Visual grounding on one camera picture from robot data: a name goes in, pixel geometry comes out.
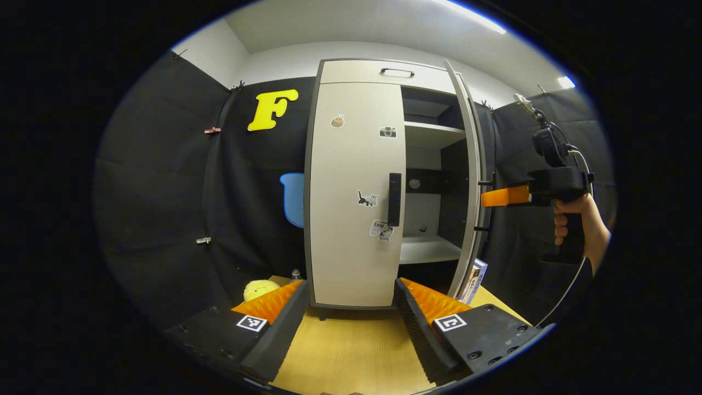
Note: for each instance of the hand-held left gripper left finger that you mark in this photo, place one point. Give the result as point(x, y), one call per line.
point(282, 340)

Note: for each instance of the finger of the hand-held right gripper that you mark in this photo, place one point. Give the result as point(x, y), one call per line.
point(504, 196)

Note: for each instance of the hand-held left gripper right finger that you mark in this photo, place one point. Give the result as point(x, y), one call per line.
point(419, 340)

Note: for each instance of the headphone sticker shoe cabinet door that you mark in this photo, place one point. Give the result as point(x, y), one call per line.
point(469, 164)

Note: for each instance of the grey double-door shoe cabinet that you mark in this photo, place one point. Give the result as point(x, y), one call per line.
point(449, 192)

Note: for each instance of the camera sticker shoe cabinet door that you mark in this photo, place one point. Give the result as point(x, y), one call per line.
point(351, 164)

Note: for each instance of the white cabinet shelf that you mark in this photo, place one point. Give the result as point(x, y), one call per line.
point(428, 249)
point(430, 134)

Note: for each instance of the yellow plush toy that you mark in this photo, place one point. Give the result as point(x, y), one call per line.
point(260, 289)

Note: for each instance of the small clear bottle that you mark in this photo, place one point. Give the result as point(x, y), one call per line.
point(295, 274)

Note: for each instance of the white book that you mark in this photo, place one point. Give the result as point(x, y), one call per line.
point(476, 282)

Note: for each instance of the small ceiling light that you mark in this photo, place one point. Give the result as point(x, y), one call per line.
point(566, 82)

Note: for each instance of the black backdrop cloth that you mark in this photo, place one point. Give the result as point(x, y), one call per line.
point(164, 192)

